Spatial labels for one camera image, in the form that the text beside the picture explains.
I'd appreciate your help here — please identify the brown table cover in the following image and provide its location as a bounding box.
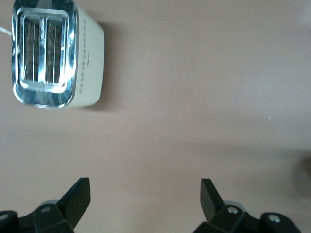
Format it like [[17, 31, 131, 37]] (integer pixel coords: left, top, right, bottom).
[[0, 0, 311, 233]]

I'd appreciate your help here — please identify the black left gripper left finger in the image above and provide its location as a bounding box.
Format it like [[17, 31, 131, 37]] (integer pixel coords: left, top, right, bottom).
[[0, 177, 91, 233]]

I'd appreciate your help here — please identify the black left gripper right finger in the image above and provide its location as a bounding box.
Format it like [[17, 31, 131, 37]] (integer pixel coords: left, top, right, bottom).
[[193, 178, 302, 233]]

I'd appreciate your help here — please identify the beige chrome toaster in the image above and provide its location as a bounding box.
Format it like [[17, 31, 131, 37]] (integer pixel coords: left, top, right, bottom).
[[10, 0, 106, 110]]

